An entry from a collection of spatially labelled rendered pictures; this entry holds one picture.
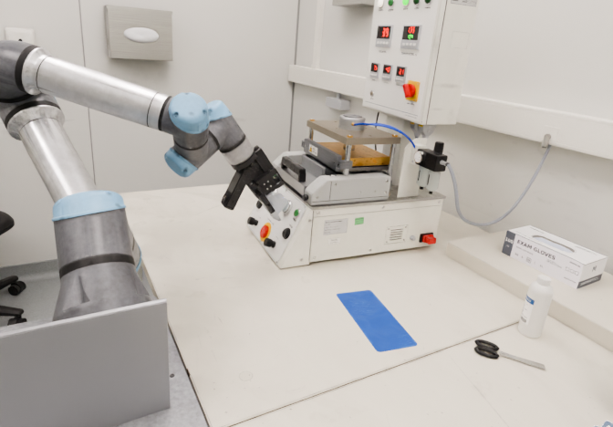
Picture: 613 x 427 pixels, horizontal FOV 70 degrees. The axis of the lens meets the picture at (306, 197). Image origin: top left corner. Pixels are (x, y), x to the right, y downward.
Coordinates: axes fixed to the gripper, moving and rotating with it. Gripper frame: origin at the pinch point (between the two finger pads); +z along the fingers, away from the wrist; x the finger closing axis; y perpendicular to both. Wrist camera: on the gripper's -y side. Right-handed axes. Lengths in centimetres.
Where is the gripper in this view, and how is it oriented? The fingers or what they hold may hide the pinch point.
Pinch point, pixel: (275, 218)
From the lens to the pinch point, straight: 121.3
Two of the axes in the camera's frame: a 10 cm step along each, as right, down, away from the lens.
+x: -4.0, -3.3, 8.5
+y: 7.9, -6.0, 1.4
